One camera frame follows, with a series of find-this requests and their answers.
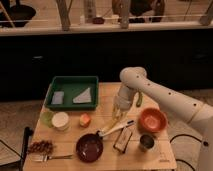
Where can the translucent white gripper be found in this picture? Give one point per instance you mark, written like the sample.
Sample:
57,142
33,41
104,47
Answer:
123,101

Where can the yellow banana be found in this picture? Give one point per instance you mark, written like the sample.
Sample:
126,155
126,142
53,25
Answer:
113,123

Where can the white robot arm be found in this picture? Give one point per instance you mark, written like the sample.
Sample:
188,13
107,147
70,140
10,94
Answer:
195,113

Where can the orange bowl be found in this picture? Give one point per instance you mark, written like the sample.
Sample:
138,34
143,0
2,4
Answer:
152,120

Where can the dark purple bowl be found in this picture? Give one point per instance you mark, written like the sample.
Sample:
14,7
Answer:
89,148

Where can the green pepper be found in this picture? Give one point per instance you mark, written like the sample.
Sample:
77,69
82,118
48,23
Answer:
139,100

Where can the grey triangular cloth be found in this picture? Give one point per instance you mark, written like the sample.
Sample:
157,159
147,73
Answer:
84,97

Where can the dark rectangular brush block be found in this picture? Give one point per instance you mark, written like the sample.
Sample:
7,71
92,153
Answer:
123,140

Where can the orange toy fruit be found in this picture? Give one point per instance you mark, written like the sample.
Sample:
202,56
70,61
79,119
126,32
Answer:
84,120

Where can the metal cup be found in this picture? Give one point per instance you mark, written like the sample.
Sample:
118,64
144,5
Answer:
146,142

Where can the green plastic tray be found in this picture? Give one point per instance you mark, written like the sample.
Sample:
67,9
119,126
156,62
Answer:
72,86

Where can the white cup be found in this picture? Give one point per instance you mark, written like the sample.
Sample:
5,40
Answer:
60,121

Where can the light green cup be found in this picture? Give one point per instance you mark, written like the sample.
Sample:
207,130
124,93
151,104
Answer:
46,118

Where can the silver fork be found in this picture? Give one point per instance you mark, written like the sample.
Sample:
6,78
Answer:
44,158

